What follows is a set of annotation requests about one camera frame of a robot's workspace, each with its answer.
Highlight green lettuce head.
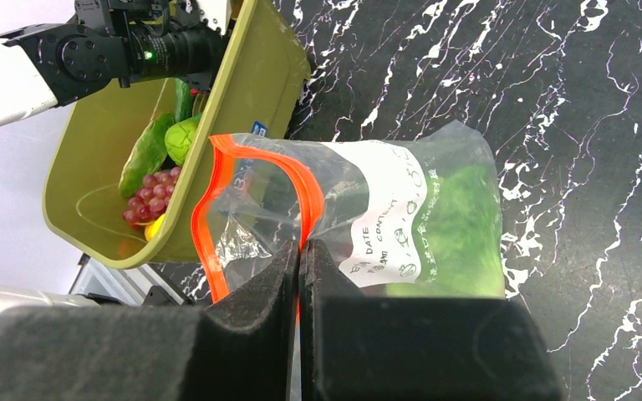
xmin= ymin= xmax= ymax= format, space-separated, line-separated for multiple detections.
xmin=385 ymin=164 xmax=505 ymax=299

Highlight clear zip top bag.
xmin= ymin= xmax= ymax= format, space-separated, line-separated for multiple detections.
xmin=191 ymin=121 xmax=496 ymax=301

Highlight red grape bunch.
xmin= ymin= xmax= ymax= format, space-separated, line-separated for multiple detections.
xmin=123 ymin=166 xmax=181 ymax=228

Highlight dark green cucumber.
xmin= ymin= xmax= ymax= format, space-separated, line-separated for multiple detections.
xmin=118 ymin=113 xmax=175 ymax=198

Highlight light green round fruit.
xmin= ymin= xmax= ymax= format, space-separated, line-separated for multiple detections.
xmin=165 ymin=114 xmax=202 ymax=167

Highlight yellow banana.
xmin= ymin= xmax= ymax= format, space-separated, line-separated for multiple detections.
xmin=144 ymin=214 xmax=166 ymax=241

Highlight green chili pepper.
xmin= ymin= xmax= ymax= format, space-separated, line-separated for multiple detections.
xmin=174 ymin=79 xmax=195 ymax=123

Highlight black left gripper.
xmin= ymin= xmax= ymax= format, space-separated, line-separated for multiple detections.
xmin=127 ymin=1 xmax=232 ymax=92

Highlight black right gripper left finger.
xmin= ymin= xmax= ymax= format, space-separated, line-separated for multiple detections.
xmin=0 ymin=241 xmax=299 ymax=400

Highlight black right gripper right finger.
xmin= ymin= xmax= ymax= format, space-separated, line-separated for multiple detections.
xmin=298 ymin=240 xmax=563 ymax=400

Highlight olive green plastic basket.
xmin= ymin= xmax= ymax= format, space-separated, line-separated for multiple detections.
xmin=43 ymin=1 xmax=311 ymax=269

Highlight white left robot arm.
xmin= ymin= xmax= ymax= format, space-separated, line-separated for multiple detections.
xmin=0 ymin=1 xmax=233 ymax=127

